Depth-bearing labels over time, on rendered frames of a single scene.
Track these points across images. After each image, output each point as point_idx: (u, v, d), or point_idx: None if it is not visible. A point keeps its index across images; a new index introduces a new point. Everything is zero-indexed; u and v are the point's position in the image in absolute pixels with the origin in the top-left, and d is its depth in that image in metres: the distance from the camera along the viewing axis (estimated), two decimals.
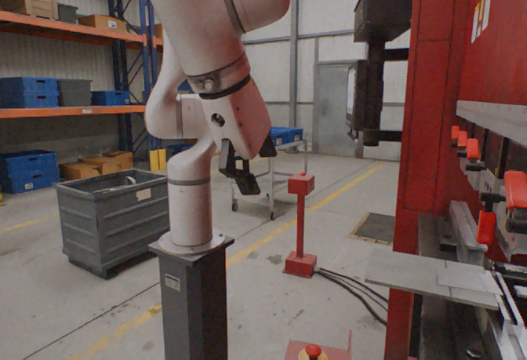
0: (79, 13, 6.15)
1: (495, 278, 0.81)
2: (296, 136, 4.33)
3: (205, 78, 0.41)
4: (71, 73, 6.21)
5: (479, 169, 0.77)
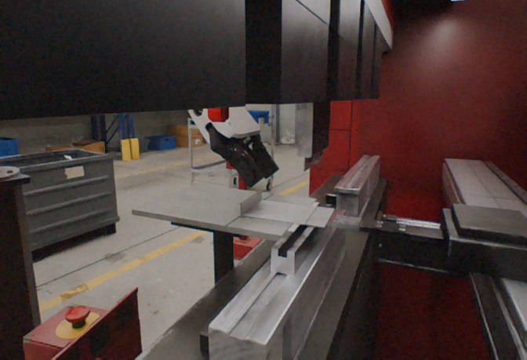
0: None
1: None
2: (260, 119, 4.09)
3: None
4: None
5: None
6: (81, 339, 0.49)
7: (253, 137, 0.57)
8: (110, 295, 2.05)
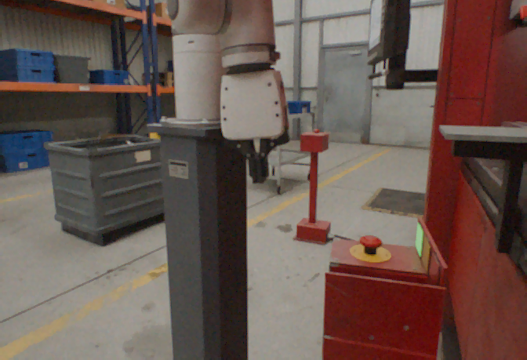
0: None
1: None
2: (304, 109, 4.11)
3: (274, 50, 0.50)
4: (69, 51, 5.99)
5: None
6: (437, 250, 0.51)
7: None
8: None
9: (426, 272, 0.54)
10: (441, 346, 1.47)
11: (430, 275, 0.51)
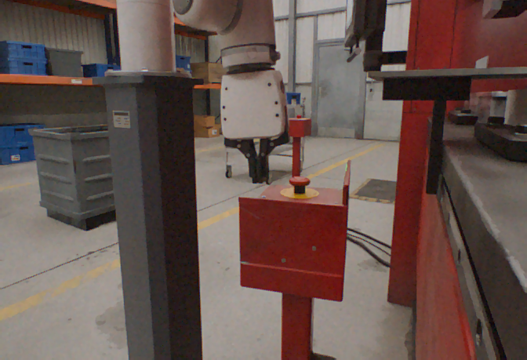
0: None
1: None
2: (293, 100, 4.12)
3: (274, 50, 0.50)
4: (62, 45, 6.00)
5: None
6: (349, 177, 0.52)
7: None
8: None
9: None
10: (410, 319, 1.48)
11: None
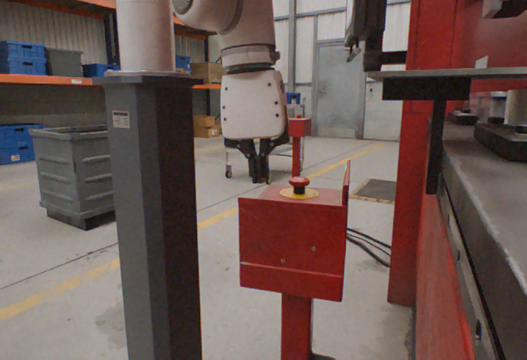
0: None
1: None
2: (293, 100, 4.12)
3: (274, 50, 0.50)
4: (62, 45, 6.00)
5: None
6: (349, 177, 0.52)
7: None
8: None
9: None
10: (409, 319, 1.48)
11: None
